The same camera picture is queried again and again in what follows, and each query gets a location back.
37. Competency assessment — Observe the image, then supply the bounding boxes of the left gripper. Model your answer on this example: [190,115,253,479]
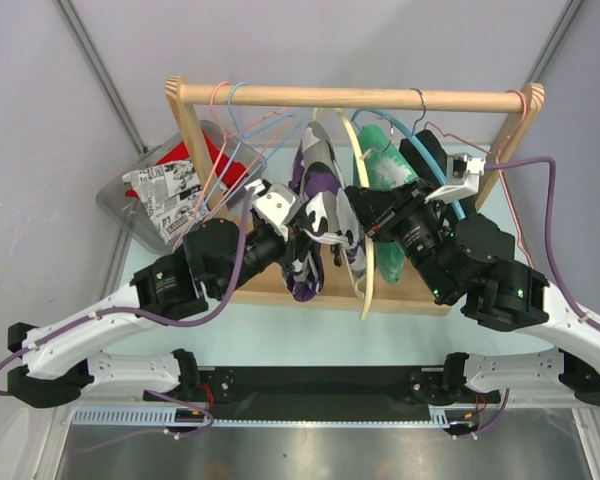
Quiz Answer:
[211,215,319,299]

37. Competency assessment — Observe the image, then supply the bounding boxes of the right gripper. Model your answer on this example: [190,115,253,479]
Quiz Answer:
[345,176,455,301]

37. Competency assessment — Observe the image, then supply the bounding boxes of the cream wooden hanger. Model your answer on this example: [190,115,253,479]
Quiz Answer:
[333,108,375,321]

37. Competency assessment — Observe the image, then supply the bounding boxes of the purple camouflage trousers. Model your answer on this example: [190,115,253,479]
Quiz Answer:
[284,121,366,302]

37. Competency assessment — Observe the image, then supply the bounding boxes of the red trousers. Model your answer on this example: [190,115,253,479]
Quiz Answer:
[125,134,246,199]

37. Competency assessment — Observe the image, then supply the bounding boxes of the black white print trousers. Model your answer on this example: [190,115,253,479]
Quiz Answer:
[122,160,202,244]

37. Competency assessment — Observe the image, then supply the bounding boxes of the pink wire hanger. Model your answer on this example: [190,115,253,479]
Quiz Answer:
[424,88,536,266]
[172,81,291,251]

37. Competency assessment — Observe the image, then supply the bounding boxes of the light blue wire hanger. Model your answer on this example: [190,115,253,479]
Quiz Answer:
[202,82,302,219]

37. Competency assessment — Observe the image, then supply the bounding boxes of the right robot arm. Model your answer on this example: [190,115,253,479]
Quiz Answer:
[345,180,600,407]

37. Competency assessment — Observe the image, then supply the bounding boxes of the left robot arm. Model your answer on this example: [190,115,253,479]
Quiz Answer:
[6,219,311,408]

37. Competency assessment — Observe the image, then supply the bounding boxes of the green tie-dye trousers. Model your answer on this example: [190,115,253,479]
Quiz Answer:
[357,125,417,284]

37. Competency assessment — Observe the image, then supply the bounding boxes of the blue plastic hanger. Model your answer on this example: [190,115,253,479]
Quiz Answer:
[352,108,469,221]

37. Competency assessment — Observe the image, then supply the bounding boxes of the wooden clothes rack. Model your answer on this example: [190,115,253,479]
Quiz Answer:
[165,76,545,316]

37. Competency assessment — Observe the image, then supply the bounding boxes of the clear plastic bin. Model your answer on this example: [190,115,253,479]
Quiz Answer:
[96,120,259,254]

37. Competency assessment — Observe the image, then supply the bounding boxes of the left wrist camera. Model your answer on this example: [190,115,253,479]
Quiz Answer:
[245,179,301,242]

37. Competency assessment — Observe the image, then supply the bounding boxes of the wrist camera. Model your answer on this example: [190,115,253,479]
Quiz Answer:
[245,179,301,242]
[426,153,486,204]

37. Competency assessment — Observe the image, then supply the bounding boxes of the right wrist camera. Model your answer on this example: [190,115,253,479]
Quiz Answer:
[426,153,486,204]

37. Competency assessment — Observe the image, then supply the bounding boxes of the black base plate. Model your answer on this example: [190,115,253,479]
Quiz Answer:
[166,366,501,422]

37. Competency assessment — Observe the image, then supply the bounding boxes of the aluminium rail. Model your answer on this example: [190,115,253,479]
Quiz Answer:
[71,391,586,435]

